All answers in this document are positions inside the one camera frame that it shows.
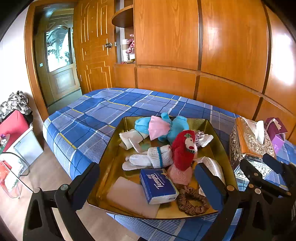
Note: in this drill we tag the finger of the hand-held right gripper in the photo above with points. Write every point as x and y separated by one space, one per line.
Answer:
251 172
274 162

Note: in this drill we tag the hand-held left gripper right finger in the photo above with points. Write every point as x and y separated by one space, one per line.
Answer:
208 185

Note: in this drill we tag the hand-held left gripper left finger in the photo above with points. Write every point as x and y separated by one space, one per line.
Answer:
85 185

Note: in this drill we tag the white cloth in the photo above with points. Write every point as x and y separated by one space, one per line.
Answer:
214 166

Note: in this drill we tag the brown satin scrunchie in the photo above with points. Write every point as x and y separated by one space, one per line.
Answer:
185 204

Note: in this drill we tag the pink fuzzy socks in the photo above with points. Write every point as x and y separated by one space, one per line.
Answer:
179 176

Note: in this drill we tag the gold metal tray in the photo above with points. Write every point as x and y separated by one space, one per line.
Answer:
111 166

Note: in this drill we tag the red strawberry sock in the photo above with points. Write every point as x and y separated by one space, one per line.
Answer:
182 155

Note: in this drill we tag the white rectangular pad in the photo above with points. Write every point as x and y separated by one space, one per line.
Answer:
127 194

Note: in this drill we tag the white sock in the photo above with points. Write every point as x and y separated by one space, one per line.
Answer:
207 140

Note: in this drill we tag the blue tissue packet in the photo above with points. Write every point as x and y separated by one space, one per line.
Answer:
157 185

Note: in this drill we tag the white knitted gloves green band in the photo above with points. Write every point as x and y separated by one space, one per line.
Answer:
159 156

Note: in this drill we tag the beige cloth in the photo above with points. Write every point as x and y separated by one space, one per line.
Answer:
129 139

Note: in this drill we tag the teal fuzzy socks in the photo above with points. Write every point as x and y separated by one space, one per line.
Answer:
178 125

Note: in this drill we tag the pink face mask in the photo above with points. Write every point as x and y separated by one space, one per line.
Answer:
158 127

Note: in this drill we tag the purple tissue carton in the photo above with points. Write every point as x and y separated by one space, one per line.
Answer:
277 139

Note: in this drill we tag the ornate gold tissue box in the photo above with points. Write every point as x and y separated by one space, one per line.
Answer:
245 143

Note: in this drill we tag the white facial tissue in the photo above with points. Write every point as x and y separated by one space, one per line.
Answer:
259 132

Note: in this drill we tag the bed with blue plaid sheet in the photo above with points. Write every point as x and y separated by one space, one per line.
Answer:
92 111

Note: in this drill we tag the glass side table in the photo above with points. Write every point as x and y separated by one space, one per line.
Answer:
13 162

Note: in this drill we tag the red box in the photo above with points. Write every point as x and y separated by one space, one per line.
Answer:
13 127

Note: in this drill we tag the wooden door with glass pane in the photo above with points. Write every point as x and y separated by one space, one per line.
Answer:
60 81

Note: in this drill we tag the patterned cloth pile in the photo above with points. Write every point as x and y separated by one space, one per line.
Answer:
13 102

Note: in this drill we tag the wooden door with gold lines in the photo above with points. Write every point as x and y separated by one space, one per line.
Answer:
94 69

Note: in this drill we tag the white cylinder box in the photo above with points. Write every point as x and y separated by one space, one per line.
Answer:
124 51

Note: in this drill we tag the metal door knob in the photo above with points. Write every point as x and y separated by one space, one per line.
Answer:
108 45

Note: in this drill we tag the pink spotted plush toy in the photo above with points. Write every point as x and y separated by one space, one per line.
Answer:
130 46

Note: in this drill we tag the wooden wardrobe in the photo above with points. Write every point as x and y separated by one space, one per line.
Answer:
166 34

